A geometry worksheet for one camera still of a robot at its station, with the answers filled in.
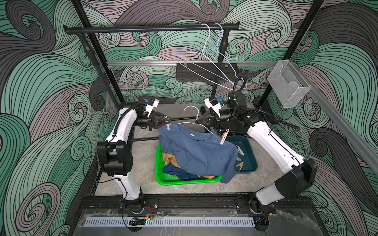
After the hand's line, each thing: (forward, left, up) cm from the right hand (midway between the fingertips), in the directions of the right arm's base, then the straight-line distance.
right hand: (195, 121), depth 64 cm
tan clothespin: (-6, -29, -34) cm, 45 cm away
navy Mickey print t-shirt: (-10, +14, -31) cm, 36 cm away
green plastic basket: (-13, +18, -36) cm, 42 cm away
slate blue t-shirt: (-7, -3, -15) cm, 17 cm away
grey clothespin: (+2, +13, -5) cm, 14 cm away
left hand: (+4, +12, -4) cm, 13 cm away
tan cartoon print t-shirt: (-3, +15, -30) cm, 34 cm away
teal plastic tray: (-4, -33, -36) cm, 49 cm away
